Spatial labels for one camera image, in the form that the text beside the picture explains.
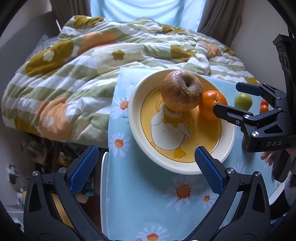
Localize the small mandarin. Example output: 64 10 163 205
260 99 269 108
259 104 269 114

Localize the orange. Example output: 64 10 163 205
198 90 227 121

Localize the grey curtain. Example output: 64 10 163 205
197 0 245 47
50 0 91 27

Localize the wrinkled brown apple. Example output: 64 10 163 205
161 70 203 112

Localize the right hand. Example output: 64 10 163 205
260 152 274 170

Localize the grey patterned pillow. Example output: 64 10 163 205
25 34 58 62

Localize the blue daisy tablecloth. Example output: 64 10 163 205
105 67 286 241

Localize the grey bed headboard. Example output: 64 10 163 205
0 11 61 77

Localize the small mandarin front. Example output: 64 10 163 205
259 104 269 114

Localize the light blue window cloth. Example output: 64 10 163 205
90 0 205 31

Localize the yellow duck bowl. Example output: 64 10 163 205
128 70 235 175

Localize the green striped floral quilt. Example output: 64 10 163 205
1 15 258 144

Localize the large green apple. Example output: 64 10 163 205
234 93 252 111

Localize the right grey curtain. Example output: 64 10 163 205
197 0 245 47

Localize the small mandarin back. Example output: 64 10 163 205
260 99 269 108

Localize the left grey curtain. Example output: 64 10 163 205
50 0 91 27

